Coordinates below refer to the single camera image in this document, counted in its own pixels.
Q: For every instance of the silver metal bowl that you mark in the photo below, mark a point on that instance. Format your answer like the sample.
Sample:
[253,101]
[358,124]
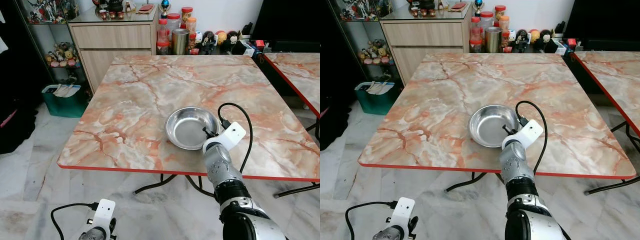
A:
[187,131]
[490,127]

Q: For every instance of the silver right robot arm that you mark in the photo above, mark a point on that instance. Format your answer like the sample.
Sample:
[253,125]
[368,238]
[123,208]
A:
[220,165]
[515,162]

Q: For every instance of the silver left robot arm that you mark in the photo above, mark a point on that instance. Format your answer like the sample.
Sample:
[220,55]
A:
[94,235]
[390,234]

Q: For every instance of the large marble pattern folding table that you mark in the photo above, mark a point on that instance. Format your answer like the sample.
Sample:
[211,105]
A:
[440,100]
[130,100]

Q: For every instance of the steel canister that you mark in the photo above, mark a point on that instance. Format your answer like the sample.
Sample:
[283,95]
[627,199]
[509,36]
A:
[180,42]
[492,40]

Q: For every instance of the tall red lid jar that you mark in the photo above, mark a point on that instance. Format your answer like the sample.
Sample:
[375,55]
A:
[475,35]
[163,37]

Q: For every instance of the marble pattern side table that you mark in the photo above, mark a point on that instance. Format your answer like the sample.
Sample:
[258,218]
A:
[300,70]
[615,75]

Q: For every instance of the wide red lid jar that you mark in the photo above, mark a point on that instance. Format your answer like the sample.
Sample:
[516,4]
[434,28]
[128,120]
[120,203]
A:
[173,22]
[486,20]

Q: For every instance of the dark cloth bag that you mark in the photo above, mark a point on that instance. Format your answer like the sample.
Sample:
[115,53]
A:
[334,122]
[15,125]

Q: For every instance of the small trophy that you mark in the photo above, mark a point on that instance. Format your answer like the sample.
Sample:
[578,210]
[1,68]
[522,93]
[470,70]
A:
[165,7]
[478,6]

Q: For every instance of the light wood drawer cabinet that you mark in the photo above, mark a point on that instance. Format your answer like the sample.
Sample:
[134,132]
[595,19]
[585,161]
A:
[110,37]
[425,35]

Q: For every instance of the teal storage bin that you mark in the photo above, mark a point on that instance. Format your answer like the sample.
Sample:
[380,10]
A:
[65,106]
[377,102]

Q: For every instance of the black television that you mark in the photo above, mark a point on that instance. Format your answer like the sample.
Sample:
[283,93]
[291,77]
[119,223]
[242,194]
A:
[600,17]
[285,20]

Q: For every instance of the glass display cabinet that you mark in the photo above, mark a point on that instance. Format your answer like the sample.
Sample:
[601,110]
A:
[352,32]
[37,35]

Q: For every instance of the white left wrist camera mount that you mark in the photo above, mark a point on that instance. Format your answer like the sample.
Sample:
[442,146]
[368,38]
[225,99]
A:
[403,211]
[104,212]

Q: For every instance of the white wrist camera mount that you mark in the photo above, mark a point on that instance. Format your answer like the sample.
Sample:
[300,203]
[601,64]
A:
[232,135]
[403,211]
[530,132]
[104,212]

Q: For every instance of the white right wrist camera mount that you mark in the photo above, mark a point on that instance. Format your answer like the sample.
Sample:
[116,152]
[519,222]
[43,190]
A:
[232,135]
[530,132]

